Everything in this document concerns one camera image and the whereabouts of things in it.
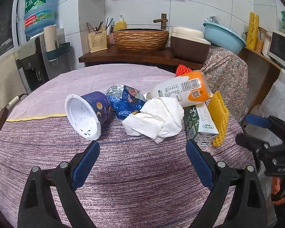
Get yellow foam fruit net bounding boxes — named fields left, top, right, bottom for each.
left=207, top=91, right=229, bottom=147

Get green milk carton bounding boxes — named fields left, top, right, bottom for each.
left=184, top=103, right=219, bottom=147

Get orange white drink bottle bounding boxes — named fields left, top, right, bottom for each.
left=147, top=71, right=211, bottom=108

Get red foam fruit net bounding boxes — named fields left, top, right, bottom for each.
left=176, top=64, right=192, bottom=77

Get white tissue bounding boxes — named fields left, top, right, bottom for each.
left=122, top=97, right=184, bottom=144

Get blue yogurt cup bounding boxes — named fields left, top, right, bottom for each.
left=65, top=91, right=112, bottom=141

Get blue foil snack bag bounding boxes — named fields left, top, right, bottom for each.
left=105, top=85, right=147, bottom=120

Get person right hand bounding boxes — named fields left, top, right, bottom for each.
left=271, top=177, right=285, bottom=205

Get floral cloth cover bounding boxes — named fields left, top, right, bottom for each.
left=201, top=46, right=249, bottom=121

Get white microwave oven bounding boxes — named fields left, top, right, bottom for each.
left=268, top=31, right=285, bottom=69

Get yellow plastic wrap roll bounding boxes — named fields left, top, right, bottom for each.
left=246, top=12, right=260, bottom=50

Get purple striped tablecloth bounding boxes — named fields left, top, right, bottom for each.
left=0, top=63, right=260, bottom=228

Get light blue plastic basin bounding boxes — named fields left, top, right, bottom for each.
left=203, top=22, right=246, bottom=55

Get brown rice cooker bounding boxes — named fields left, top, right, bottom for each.
left=170, top=27, right=211, bottom=63

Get water dispenser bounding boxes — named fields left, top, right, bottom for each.
left=14, top=29, right=70, bottom=92

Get bronze faucet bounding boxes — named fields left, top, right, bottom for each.
left=153, top=13, right=168, bottom=30

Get woven basin sink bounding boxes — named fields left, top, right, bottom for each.
left=113, top=28, right=169, bottom=52

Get wooden counter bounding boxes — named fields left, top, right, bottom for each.
left=79, top=45, right=203, bottom=70

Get yellow soap dispenser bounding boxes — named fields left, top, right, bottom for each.
left=115, top=15, right=127, bottom=30

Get beige chopstick holder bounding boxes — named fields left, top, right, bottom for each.
left=87, top=30, right=108, bottom=53

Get blue water jug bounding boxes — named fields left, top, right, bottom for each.
left=24, top=0, right=58, bottom=37

